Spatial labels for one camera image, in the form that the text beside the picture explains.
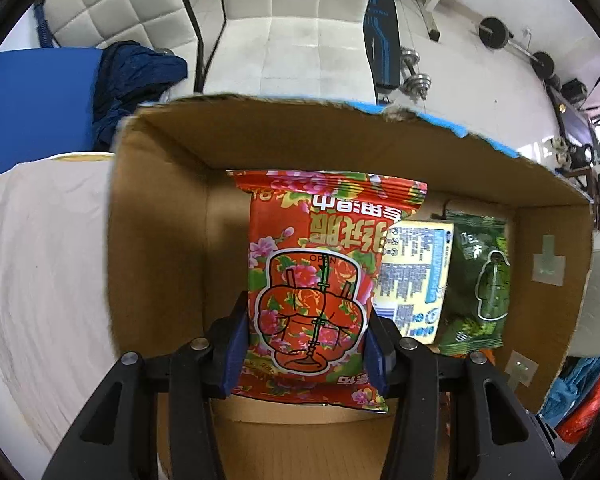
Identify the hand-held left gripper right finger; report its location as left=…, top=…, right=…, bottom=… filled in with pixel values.
left=364, top=306, right=565, bottom=480

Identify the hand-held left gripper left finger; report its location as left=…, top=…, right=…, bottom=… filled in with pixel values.
left=41, top=292, right=250, bottom=480

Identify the red floral wet wipes pack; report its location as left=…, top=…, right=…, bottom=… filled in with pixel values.
left=226, top=169, right=429, bottom=414

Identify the cardboard box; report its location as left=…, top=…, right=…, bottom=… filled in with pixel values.
left=106, top=92, right=595, bottom=480

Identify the yellow wet wipes pack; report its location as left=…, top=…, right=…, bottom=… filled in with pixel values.
left=373, top=219, right=454, bottom=345

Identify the green wet wipes pack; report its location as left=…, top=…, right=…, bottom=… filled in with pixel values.
left=437, top=210, right=511, bottom=357

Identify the blue and red bag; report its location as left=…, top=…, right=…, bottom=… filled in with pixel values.
left=540, top=351, right=600, bottom=445

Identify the white tablecloth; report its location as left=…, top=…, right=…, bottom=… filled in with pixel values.
left=0, top=152, right=173, bottom=480

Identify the dark blue cloth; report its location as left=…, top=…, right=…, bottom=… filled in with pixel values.
left=92, top=40, right=189, bottom=153

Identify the black blue weight bench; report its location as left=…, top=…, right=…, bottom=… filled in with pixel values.
left=362, top=0, right=402, bottom=106

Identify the blue cushion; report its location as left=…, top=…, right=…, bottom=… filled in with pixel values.
left=0, top=47, right=104, bottom=184

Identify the white quilted chair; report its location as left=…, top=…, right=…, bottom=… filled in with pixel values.
left=32, top=0, right=204, bottom=96
left=202, top=0, right=384, bottom=106

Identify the barbell with black plates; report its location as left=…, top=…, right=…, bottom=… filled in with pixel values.
left=478, top=17, right=562, bottom=92

